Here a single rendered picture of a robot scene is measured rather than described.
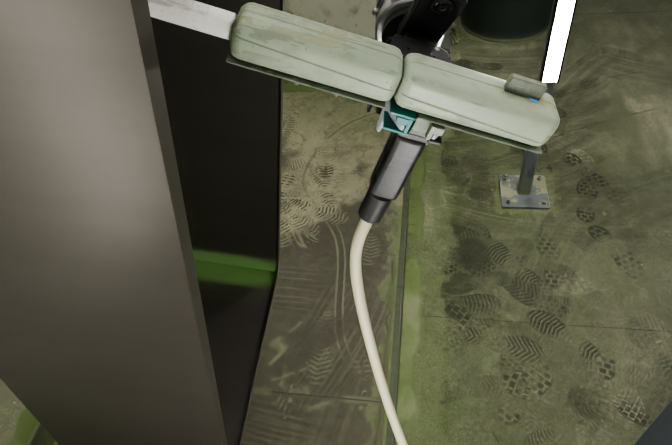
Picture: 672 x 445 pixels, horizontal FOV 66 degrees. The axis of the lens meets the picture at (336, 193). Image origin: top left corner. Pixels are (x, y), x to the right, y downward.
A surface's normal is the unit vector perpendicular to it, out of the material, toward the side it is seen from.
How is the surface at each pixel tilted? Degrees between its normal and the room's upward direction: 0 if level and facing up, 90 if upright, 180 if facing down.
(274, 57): 90
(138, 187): 90
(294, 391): 0
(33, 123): 90
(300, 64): 90
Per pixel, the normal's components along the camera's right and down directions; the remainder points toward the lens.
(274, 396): -0.11, -0.69
